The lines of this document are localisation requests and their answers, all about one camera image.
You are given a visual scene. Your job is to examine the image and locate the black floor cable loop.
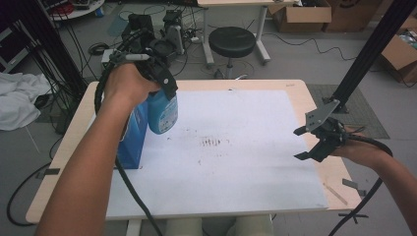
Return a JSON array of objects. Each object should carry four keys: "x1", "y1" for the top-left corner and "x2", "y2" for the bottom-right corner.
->
[{"x1": 6, "y1": 161, "x2": 53, "y2": 227}]

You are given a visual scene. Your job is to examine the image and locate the large closed cardboard box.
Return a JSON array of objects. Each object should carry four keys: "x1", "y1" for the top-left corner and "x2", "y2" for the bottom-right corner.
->
[{"x1": 323, "y1": 0, "x2": 384, "y2": 33}]

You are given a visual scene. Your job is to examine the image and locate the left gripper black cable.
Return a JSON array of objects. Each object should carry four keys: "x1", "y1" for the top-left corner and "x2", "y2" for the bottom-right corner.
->
[{"x1": 93, "y1": 27, "x2": 163, "y2": 236}]

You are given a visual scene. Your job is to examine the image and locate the coiled black cable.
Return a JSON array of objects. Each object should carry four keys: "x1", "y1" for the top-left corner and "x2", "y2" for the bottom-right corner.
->
[{"x1": 88, "y1": 41, "x2": 110, "y2": 56}]

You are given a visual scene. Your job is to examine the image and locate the brown cardboard box with contents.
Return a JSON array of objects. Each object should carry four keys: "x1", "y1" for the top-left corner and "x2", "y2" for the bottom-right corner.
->
[{"x1": 380, "y1": 16, "x2": 417, "y2": 84}]

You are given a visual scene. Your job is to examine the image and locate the white power supply unit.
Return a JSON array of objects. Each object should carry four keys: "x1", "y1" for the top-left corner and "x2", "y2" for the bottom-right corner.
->
[{"x1": 100, "y1": 48, "x2": 116, "y2": 65}]

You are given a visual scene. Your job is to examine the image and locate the black metal stand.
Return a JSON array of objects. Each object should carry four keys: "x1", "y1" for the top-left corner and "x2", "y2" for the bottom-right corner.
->
[{"x1": 323, "y1": 0, "x2": 417, "y2": 114}]

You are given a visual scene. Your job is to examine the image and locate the white table mat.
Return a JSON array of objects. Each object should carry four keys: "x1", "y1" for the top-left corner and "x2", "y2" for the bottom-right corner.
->
[{"x1": 105, "y1": 89, "x2": 329, "y2": 220}]

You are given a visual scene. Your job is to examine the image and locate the white cloth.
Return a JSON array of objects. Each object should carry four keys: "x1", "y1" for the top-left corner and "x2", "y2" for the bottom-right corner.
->
[{"x1": 0, "y1": 72, "x2": 52, "y2": 132}]

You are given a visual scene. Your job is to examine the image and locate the black frame with cables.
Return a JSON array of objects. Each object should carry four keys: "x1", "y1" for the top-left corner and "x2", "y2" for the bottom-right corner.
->
[{"x1": 9, "y1": 0, "x2": 89, "y2": 99}]

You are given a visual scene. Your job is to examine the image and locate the person's right leg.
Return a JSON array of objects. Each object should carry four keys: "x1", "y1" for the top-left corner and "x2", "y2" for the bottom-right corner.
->
[{"x1": 233, "y1": 214, "x2": 274, "y2": 236}]

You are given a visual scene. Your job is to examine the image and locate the blue bottle with white cap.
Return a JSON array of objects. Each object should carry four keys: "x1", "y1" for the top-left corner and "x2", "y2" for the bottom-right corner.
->
[{"x1": 146, "y1": 88, "x2": 179, "y2": 136}]

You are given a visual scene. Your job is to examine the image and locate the person's left hand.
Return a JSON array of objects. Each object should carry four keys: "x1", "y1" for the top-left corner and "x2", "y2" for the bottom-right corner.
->
[{"x1": 104, "y1": 62, "x2": 162, "y2": 105}]

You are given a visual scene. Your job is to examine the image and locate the light wooden table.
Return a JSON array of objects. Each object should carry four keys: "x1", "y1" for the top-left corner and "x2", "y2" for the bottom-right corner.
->
[{"x1": 25, "y1": 78, "x2": 364, "y2": 224}]

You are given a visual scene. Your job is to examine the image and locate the person's left leg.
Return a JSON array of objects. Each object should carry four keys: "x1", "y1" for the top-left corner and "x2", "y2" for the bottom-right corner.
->
[{"x1": 164, "y1": 217, "x2": 203, "y2": 236}]

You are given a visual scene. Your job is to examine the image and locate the person's right hand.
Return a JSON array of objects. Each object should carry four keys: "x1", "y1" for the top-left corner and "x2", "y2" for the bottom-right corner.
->
[{"x1": 330, "y1": 128, "x2": 386, "y2": 169}]

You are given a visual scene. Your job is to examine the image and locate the grey computer tower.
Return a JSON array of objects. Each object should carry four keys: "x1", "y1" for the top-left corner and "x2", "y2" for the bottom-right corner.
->
[{"x1": 162, "y1": 9, "x2": 185, "y2": 31}]

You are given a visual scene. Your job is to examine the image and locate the thin black floor cable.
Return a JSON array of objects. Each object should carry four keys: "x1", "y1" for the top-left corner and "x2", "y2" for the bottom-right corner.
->
[{"x1": 261, "y1": 31, "x2": 357, "y2": 62}]

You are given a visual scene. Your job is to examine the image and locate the dark grey floor mat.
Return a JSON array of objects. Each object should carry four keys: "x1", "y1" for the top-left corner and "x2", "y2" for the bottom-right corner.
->
[{"x1": 306, "y1": 83, "x2": 391, "y2": 141}]

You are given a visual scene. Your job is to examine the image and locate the open brown cardboard box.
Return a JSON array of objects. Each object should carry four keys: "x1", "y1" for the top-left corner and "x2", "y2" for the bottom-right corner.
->
[{"x1": 268, "y1": 0, "x2": 332, "y2": 33}]

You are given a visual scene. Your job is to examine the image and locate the round white table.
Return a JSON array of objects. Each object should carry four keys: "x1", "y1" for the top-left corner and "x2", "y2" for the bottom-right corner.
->
[{"x1": 48, "y1": 0, "x2": 106, "y2": 22}]

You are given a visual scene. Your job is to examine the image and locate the person's leg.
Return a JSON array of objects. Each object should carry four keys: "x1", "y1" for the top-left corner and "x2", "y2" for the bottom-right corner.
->
[
  {"x1": 233, "y1": 214, "x2": 274, "y2": 236},
  {"x1": 164, "y1": 217, "x2": 203, "y2": 236}
]

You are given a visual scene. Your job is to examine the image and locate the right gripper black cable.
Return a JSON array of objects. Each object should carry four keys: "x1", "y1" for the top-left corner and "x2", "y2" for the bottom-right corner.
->
[{"x1": 328, "y1": 133, "x2": 394, "y2": 236}]

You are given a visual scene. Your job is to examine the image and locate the grey tape strip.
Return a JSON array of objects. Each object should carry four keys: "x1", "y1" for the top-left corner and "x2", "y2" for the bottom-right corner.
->
[{"x1": 341, "y1": 178, "x2": 359, "y2": 190}]

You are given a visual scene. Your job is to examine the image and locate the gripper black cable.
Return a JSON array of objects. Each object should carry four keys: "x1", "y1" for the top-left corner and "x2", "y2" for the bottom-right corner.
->
[
  {"x1": 93, "y1": 27, "x2": 163, "y2": 236},
  {"x1": 328, "y1": 133, "x2": 394, "y2": 236}
]

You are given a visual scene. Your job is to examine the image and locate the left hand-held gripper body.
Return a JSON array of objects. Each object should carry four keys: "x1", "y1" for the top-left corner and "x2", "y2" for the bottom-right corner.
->
[{"x1": 110, "y1": 25, "x2": 185, "y2": 86}]

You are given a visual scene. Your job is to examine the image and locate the black computer tower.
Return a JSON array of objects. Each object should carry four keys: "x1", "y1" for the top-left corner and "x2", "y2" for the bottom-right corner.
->
[{"x1": 121, "y1": 13, "x2": 155, "y2": 50}]

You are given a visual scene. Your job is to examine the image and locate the white desk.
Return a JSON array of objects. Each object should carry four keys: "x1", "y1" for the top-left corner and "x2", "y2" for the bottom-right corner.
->
[{"x1": 196, "y1": 0, "x2": 301, "y2": 67}]

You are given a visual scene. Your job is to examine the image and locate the blue cardboard box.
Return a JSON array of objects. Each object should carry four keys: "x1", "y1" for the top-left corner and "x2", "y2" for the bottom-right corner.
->
[{"x1": 115, "y1": 100, "x2": 150, "y2": 170}]

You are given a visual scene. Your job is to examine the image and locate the black round stool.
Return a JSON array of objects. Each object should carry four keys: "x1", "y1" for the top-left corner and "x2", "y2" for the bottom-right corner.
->
[{"x1": 208, "y1": 26, "x2": 258, "y2": 80}]

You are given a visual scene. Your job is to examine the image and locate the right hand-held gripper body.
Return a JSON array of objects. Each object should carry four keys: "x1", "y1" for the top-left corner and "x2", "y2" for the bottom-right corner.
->
[{"x1": 304, "y1": 98, "x2": 349, "y2": 149}]

